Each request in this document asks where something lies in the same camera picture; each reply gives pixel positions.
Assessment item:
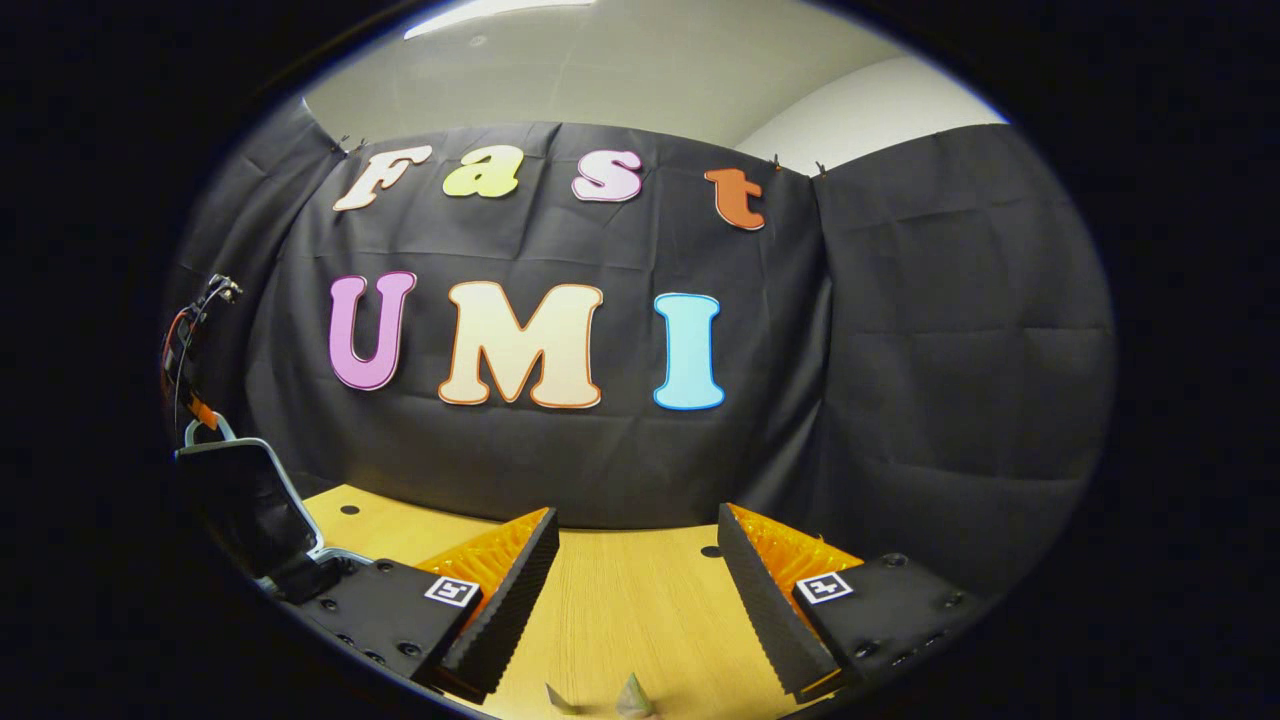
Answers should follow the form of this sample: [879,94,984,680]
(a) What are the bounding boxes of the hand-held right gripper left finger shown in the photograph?
[288,507,560,706]

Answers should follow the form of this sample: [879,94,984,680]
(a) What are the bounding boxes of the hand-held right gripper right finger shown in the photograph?
[716,503,991,703]

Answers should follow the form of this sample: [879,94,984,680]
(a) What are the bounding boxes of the light blue suitcase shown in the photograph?
[175,414,377,606]

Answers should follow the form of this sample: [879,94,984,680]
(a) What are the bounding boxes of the black backdrop cloth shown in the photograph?
[165,95,1116,601]

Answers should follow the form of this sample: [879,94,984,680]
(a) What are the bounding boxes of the ceiling light panel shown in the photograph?
[404,0,597,41]

